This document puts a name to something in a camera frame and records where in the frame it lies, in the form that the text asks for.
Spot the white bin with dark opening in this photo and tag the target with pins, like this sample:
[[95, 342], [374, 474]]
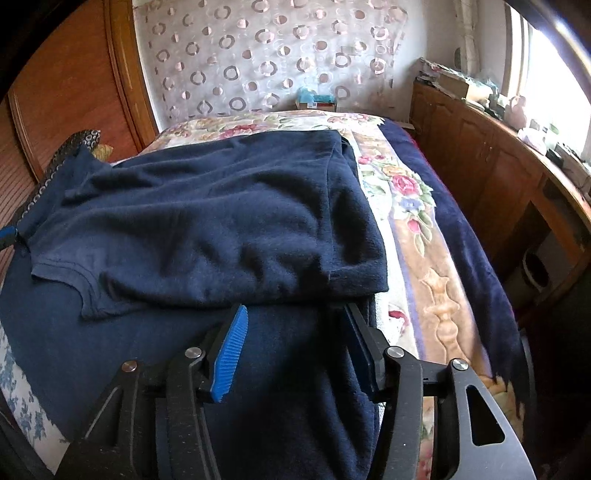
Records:
[[554, 249]]

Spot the plain cardboard box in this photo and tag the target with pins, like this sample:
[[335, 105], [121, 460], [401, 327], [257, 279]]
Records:
[[461, 85]]

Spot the wooden window cabinet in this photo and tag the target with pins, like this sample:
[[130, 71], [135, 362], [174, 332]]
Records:
[[485, 161]]

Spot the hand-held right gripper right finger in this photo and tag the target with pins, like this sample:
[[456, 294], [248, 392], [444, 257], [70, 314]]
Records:
[[362, 355]]

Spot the wooden slatted wardrobe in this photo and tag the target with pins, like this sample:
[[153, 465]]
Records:
[[69, 83]]

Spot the window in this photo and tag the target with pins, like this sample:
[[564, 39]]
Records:
[[554, 83]]

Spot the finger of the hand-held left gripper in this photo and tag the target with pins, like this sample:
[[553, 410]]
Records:
[[7, 236]]

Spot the pink jug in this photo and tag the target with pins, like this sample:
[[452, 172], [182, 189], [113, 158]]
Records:
[[518, 110]]

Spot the navy printed T-shirt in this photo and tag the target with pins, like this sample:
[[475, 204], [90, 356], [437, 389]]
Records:
[[207, 221]]

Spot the pale window curtain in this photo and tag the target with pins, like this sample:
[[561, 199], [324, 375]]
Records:
[[466, 37]]

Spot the yellow plush toy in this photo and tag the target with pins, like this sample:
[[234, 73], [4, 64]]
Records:
[[102, 153]]

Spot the circle patterned sheer curtain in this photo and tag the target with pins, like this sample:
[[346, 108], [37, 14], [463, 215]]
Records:
[[277, 60]]

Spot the cardboard box with blue bag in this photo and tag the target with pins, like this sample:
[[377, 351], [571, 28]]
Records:
[[318, 99]]

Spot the stack of folded fabrics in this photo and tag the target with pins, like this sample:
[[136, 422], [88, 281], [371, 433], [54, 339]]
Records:
[[429, 71]]

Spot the pink cloth bundle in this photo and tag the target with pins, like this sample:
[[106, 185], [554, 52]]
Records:
[[532, 139]]

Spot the blue floral bedsheet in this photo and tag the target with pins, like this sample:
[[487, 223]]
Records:
[[23, 392]]

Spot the black patterned folded cloth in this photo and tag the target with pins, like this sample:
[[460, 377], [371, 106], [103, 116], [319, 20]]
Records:
[[69, 152]]

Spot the pink floral blanket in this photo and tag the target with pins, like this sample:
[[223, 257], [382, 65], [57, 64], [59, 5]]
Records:
[[415, 230]]

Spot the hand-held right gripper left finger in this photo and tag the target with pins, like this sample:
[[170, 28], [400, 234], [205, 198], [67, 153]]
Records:
[[231, 350]]

